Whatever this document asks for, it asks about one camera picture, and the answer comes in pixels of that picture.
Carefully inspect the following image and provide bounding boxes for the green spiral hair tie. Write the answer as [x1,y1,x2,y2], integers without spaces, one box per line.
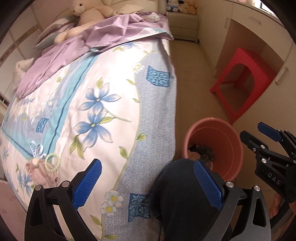
[43,152,61,172]

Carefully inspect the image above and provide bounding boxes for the beige pink cloth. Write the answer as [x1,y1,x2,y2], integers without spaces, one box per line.
[25,158,60,188]

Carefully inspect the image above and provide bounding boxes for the white printed ribbon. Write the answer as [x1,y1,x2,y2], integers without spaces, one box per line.
[30,141,47,159]

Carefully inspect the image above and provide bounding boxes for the pink plastic bucket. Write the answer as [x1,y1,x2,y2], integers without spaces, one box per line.
[182,118,243,181]

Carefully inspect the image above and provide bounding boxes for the dark trouser leg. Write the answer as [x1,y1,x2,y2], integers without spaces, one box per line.
[149,159,225,240]

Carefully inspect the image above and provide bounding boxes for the red plastic stool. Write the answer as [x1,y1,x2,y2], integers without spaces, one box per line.
[210,48,276,125]

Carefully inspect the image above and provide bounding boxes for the floral bedspread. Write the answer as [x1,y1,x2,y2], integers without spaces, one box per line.
[1,39,177,240]

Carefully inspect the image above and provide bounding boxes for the cream desk cabinet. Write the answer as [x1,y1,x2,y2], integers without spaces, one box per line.
[199,0,296,98]

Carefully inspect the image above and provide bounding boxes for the white pillow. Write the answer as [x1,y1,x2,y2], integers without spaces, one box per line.
[12,58,35,93]

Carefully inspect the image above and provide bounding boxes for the cream nightstand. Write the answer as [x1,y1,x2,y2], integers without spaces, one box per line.
[166,11,199,43]

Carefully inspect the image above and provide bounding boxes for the purple quilt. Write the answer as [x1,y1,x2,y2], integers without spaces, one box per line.
[15,14,173,99]

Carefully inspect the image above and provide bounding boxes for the small plush toys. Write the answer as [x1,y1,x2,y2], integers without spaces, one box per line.
[166,0,198,15]

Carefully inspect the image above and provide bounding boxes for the striped pillow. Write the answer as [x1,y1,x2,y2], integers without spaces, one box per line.
[34,16,76,50]

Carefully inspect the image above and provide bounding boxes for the cream teddy bear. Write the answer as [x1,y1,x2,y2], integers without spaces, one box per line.
[54,0,144,45]

